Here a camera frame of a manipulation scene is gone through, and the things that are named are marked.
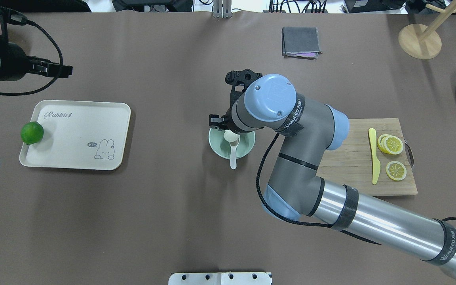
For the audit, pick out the beige rabbit tray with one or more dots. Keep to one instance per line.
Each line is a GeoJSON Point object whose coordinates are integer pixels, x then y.
{"type": "Point", "coordinates": [78, 135]}

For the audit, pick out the mint green bowl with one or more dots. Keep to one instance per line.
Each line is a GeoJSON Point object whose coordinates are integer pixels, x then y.
{"type": "Point", "coordinates": [222, 147]}

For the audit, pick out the white ceramic spoon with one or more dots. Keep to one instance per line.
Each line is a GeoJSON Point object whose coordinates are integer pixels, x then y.
{"type": "Point", "coordinates": [233, 156]}

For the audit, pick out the green lime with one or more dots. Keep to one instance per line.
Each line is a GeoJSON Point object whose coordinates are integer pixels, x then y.
{"type": "Point", "coordinates": [32, 133]}

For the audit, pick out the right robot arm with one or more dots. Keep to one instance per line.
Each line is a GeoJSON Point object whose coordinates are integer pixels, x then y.
{"type": "Point", "coordinates": [298, 194]}

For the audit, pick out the wooden mug tree stand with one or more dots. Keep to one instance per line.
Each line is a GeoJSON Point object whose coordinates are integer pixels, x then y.
{"type": "Point", "coordinates": [421, 41]}

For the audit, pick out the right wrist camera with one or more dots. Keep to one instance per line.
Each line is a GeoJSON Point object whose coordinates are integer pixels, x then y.
{"type": "Point", "coordinates": [240, 81]}

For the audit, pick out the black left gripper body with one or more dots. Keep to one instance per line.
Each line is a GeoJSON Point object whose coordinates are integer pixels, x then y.
{"type": "Point", "coordinates": [14, 60]}

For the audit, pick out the aluminium frame post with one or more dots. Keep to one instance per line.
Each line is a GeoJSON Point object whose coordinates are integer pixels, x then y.
{"type": "Point", "coordinates": [222, 9]}

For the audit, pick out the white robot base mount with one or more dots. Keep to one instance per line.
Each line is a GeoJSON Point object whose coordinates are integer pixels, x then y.
{"type": "Point", "coordinates": [221, 278]}

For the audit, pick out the white steamed bun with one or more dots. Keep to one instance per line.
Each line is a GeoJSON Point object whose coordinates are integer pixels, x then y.
{"type": "Point", "coordinates": [230, 136]}

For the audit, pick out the bamboo cutting board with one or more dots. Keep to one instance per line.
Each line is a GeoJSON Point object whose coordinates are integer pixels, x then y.
{"type": "Point", "coordinates": [351, 163]}

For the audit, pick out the grey folded cloth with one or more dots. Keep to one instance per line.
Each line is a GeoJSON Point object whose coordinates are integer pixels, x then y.
{"type": "Point", "coordinates": [301, 42]}

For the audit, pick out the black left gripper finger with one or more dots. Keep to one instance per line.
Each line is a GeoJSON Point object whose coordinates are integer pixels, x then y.
{"type": "Point", "coordinates": [44, 67]}

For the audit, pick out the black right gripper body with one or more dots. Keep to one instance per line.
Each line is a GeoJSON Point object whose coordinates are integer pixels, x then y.
{"type": "Point", "coordinates": [217, 120]}

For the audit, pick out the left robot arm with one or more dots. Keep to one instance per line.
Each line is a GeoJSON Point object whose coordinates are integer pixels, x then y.
{"type": "Point", "coordinates": [15, 64]}

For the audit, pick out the yellow plastic knife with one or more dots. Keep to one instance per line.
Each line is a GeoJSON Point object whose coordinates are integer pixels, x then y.
{"type": "Point", "coordinates": [374, 157]}

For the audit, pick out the single lemon slice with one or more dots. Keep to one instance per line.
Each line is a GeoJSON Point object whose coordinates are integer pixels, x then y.
{"type": "Point", "coordinates": [396, 170]}

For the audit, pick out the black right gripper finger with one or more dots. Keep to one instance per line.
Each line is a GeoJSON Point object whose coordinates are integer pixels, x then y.
{"type": "Point", "coordinates": [215, 119]}
{"type": "Point", "coordinates": [218, 127]}

